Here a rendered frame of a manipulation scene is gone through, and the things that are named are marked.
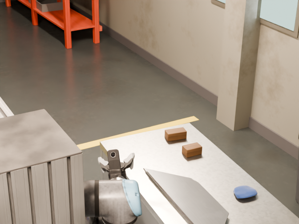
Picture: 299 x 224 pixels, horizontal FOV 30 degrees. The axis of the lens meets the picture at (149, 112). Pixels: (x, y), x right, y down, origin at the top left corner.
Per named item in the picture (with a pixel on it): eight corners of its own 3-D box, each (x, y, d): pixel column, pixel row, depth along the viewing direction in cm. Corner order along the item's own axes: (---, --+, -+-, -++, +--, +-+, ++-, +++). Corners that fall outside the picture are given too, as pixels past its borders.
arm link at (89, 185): (58, 213, 169) (70, 238, 215) (94, 212, 170) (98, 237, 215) (58, 176, 173) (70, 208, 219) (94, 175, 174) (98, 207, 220)
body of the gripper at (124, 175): (109, 179, 232) (109, 196, 221) (106, 162, 228) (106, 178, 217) (127, 176, 232) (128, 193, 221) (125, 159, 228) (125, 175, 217)
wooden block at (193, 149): (186, 158, 312) (187, 150, 310) (181, 153, 317) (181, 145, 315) (202, 154, 316) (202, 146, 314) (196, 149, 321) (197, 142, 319)
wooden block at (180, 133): (167, 142, 328) (167, 134, 326) (164, 137, 333) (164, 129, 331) (186, 138, 332) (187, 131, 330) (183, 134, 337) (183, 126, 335)
